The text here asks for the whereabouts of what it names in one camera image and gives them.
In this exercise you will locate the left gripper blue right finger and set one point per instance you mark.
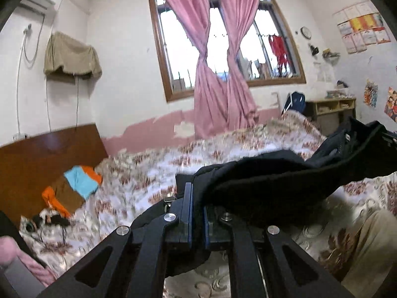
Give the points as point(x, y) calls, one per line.
point(208, 228)

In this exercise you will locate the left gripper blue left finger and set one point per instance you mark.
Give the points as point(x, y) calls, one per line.
point(187, 215)

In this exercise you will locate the large black jacket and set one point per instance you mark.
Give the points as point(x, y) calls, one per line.
point(280, 187)

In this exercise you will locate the red clothes outside window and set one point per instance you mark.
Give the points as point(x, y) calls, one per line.
point(279, 50)

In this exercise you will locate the floral bed cover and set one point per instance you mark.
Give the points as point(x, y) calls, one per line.
point(132, 183)

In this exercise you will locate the pink curtain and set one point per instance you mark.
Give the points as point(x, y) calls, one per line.
point(223, 101)

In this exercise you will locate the blue orange brown pillow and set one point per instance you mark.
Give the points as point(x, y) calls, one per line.
point(70, 191)

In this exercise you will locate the blue white backpack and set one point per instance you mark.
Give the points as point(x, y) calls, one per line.
point(295, 101)

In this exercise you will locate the wooden desk shelf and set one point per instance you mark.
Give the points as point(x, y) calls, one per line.
point(328, 114)

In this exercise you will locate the wooden headboard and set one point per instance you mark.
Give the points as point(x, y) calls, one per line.
point(29, 166)

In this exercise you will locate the beige trousers leg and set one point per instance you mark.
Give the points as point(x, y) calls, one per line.
point(374, 255)

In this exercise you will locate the white air conditioner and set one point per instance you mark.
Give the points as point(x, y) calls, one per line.
point(43, 7)

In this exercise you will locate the black headphones with cable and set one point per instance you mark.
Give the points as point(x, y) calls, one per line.
point(36, 222)

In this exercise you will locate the olive cloth covered wall unit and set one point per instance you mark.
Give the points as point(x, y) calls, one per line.
point(71, 57)

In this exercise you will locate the small wall shelf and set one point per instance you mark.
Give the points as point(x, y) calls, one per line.
point(328, 54)

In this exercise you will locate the colourful wall poster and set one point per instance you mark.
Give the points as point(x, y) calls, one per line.
point(370, 94)

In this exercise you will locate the round wall clock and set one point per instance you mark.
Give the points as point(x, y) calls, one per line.
point(306, 33)

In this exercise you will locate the certificates on wall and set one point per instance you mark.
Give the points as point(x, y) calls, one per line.
point(361, 25)

